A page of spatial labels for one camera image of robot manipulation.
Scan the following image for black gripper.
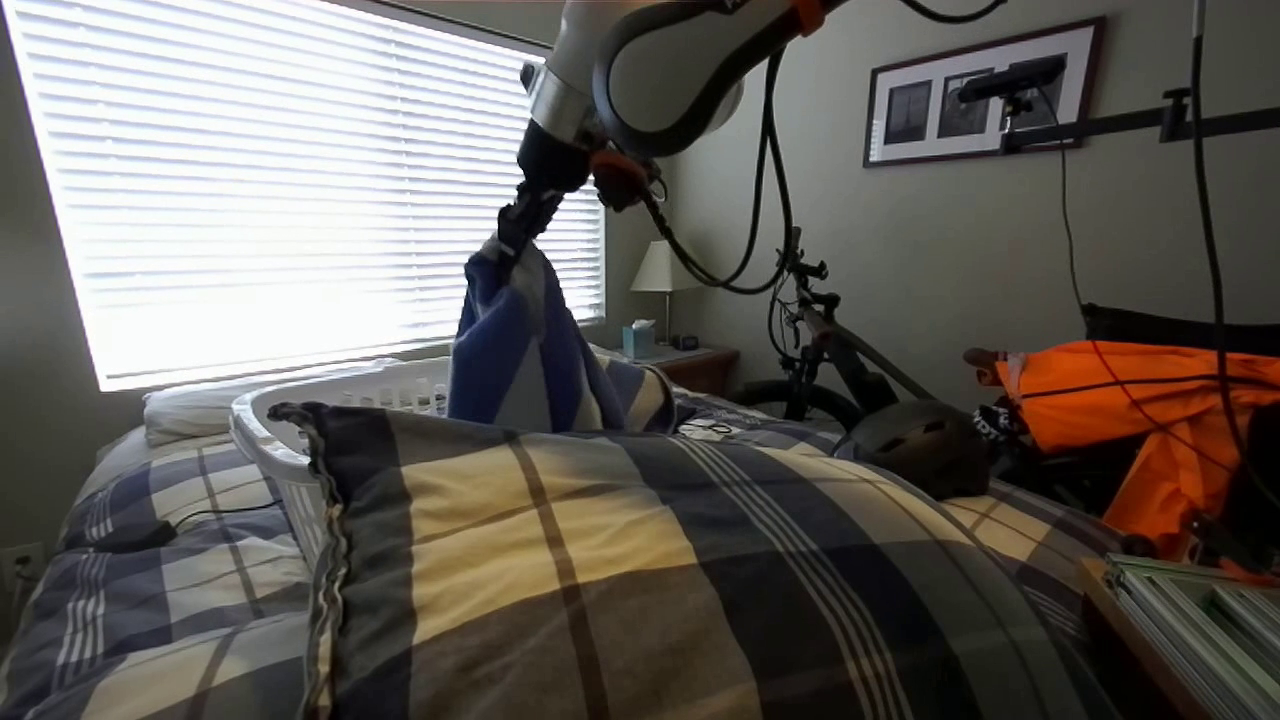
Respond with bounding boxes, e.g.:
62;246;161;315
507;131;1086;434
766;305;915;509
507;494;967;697
468;115;601;270

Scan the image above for white and blue striped towel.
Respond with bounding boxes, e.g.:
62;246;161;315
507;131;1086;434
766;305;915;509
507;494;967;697
444;237;680;441

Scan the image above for white plastic laundry basket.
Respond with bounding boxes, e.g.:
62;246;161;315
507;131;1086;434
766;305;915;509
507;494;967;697
218;357;457;479

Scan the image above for white table lamp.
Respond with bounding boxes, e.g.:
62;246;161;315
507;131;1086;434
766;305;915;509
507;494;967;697
622;237;682;334

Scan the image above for small teal cup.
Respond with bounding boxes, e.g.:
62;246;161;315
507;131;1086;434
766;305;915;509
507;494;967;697
618;312;664;369

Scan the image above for white window blinds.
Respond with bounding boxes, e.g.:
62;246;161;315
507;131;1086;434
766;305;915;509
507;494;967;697
0;0;612;399

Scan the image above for brown wooden nightstand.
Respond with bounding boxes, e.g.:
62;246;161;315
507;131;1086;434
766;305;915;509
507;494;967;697
636;339;742;399

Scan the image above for black bicycle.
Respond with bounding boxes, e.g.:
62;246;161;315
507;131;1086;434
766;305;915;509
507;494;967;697
735;218;940;431

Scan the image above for white pillow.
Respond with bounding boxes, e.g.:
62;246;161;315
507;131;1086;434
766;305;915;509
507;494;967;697
134;381;265;448

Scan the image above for plaid pillow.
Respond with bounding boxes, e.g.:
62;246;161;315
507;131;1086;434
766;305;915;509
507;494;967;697
266;396;1114;720

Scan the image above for black framed picture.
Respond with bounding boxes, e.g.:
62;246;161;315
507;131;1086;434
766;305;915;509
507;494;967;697
859;13;1107;172

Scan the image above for black helmet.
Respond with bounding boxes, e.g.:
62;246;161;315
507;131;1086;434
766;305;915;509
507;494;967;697
827;396;999;505

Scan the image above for orange jacket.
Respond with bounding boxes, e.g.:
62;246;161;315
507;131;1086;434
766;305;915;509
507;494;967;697
965;330;1280;568

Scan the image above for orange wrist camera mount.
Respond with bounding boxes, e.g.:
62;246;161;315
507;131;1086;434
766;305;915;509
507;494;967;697
587;148;658;215

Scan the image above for black stereo camera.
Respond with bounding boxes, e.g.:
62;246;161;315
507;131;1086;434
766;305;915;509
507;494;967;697
953;52;1070;110

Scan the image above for thin black hanging cable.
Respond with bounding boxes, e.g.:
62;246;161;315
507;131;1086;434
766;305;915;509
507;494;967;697
1053;131;1204;442

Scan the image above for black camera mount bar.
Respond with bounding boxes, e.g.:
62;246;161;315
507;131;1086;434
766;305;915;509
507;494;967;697
996;78;1280;157

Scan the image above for thick black hanging cable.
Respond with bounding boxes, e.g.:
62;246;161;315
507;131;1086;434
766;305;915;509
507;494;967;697
1185;0;1280;515

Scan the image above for aluminium frame robot table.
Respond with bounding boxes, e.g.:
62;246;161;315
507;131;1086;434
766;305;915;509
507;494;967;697
1086;546;1280;720

